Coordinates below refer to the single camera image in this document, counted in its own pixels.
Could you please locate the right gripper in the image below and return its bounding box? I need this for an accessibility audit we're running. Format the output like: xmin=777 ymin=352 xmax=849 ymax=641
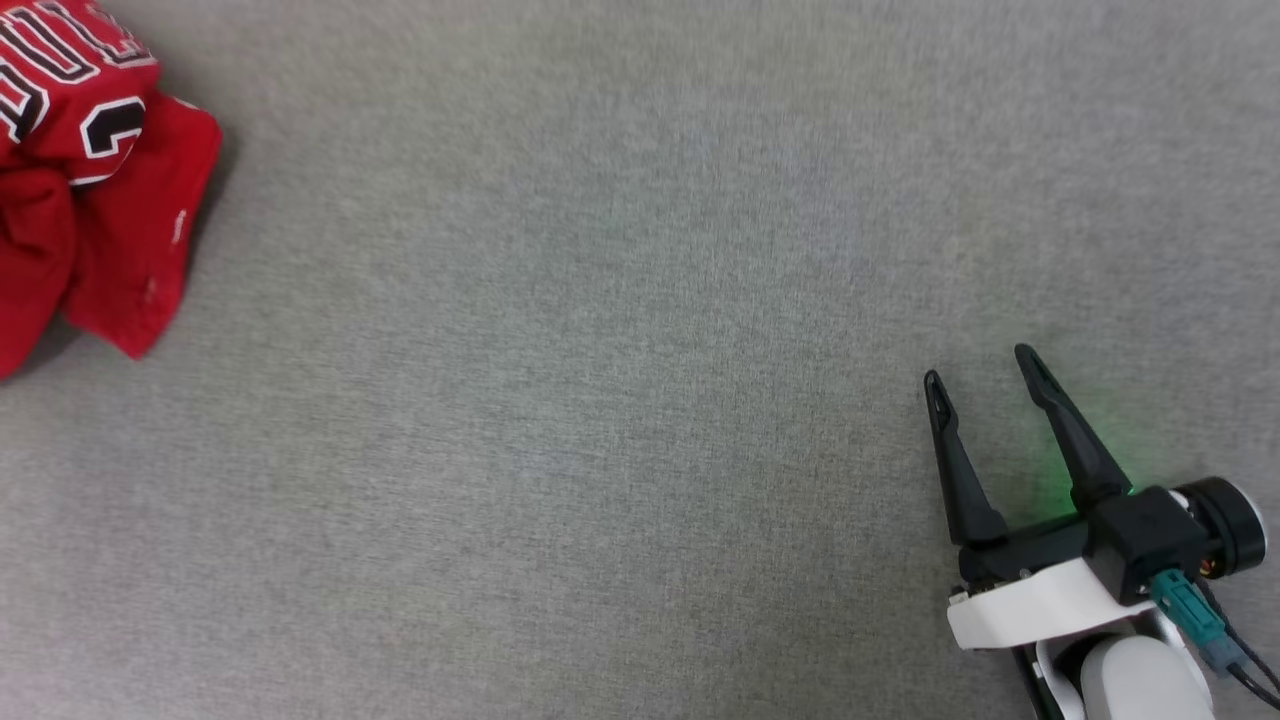
xmin=923 ymin=343 xmax=1268 ymax=652

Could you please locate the red basketball jersey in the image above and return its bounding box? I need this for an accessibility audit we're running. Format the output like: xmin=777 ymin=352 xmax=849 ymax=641
xmin=0 ymin=0 xmax=224 ymax=382

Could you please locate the grey fabric sofa cushion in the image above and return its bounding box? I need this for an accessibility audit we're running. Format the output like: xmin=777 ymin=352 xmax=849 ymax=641
xmin=0 ymin=0 xmax=1280 ymax=720

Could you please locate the right arm teal-plug cable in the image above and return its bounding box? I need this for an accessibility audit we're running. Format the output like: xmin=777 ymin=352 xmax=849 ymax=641
xmin=1150 ymin=570 xmax=1280 ymax=713

